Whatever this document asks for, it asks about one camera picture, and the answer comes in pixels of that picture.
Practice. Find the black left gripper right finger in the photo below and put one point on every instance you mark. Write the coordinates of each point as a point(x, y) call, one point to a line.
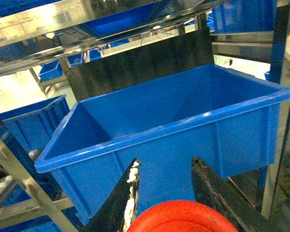
point(214, 192)

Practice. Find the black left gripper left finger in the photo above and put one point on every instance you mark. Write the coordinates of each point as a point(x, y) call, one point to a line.
point(120, 209)

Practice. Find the red push button switch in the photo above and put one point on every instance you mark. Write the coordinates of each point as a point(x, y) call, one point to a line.
point(181, 216)

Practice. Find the blue target shelf bin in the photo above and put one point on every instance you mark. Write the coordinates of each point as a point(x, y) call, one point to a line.
point(227, 118)

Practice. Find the neighbouring blue shelf bin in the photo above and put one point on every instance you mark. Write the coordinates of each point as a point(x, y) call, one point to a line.
point(33, 125)

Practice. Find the black back panel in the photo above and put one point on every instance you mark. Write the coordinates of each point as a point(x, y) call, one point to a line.
point(141, 64)

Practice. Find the upper steel shelf rail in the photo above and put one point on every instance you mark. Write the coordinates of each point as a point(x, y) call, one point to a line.
point(57, 29)

